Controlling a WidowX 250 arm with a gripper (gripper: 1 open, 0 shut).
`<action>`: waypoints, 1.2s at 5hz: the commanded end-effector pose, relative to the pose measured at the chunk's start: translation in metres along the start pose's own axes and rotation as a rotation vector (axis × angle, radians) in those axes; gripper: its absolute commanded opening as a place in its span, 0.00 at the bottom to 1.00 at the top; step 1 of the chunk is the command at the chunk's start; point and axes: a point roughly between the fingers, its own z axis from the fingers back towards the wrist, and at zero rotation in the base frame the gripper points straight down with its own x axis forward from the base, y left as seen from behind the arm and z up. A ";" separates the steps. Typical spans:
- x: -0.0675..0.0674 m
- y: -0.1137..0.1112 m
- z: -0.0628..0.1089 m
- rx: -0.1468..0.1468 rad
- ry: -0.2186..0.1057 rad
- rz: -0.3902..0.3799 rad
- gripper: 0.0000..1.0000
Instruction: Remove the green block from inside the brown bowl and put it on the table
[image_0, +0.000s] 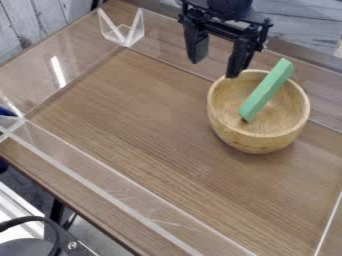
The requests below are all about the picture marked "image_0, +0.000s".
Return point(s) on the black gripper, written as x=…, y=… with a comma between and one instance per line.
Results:
x=230, y=19

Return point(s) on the clear acrylic front wall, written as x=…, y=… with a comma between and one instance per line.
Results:
x=146, y=223

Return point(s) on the black metal base plate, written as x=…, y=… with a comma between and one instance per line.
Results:
x=71, y=246

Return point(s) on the green rectangular block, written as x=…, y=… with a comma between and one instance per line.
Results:
x=266, y=90

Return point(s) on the blue object at left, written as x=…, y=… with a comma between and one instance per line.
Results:
x=5, y=112

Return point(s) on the brown wooden bowl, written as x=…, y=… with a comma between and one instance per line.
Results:
x=279, y=121

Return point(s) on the black table leg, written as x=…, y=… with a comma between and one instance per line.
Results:
x=56, y=211

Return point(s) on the clear acrylic corner bracket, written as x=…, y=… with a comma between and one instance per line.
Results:
x=122, y=34

